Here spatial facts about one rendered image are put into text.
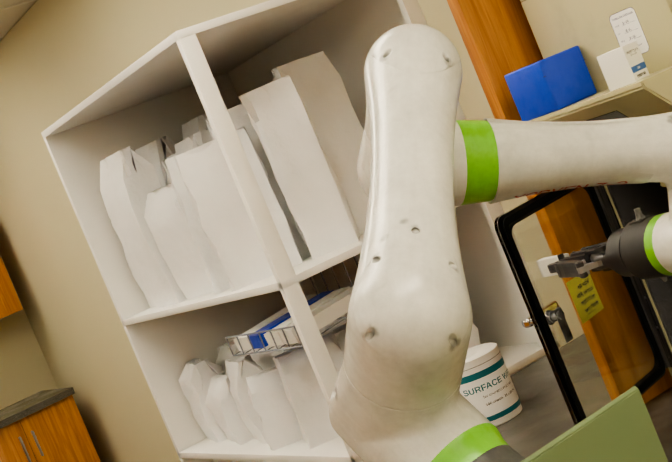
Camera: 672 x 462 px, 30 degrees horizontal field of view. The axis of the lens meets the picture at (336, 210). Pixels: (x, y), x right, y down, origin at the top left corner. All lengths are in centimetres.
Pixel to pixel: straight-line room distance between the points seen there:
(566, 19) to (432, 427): 106
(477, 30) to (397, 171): 93
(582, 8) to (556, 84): 14
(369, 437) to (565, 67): 99
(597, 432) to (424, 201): 30
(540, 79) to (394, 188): 83
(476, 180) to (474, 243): 170
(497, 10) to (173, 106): 189
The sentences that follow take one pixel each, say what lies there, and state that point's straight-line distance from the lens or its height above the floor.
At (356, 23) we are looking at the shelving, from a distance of 347.
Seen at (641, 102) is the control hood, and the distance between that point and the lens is 205.
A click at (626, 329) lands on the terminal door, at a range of 229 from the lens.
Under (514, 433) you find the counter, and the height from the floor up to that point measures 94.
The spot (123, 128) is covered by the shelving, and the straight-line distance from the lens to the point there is 397.
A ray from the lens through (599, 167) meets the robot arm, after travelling 175.
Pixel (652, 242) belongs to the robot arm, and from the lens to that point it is 185.
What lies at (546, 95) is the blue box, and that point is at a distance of 217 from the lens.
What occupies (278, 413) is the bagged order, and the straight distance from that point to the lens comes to 334.
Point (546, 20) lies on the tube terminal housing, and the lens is 228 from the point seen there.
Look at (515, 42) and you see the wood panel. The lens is 235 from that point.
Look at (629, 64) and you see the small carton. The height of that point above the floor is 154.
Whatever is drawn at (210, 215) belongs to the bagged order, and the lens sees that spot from 314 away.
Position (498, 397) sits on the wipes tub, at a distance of 263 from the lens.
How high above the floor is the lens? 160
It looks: 3 degrees down
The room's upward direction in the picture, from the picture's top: 23 degrees counter-clockwise
